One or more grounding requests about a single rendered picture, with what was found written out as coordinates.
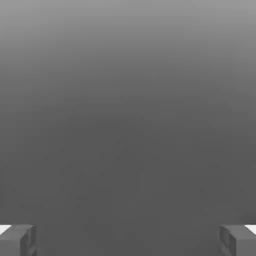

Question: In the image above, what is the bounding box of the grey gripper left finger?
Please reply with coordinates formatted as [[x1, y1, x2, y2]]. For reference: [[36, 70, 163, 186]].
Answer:
[[0, 223, 38, 256]]

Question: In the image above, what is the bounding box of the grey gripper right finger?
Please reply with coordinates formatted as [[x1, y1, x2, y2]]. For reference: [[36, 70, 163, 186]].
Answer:
[[218, 223, 256, 256]]

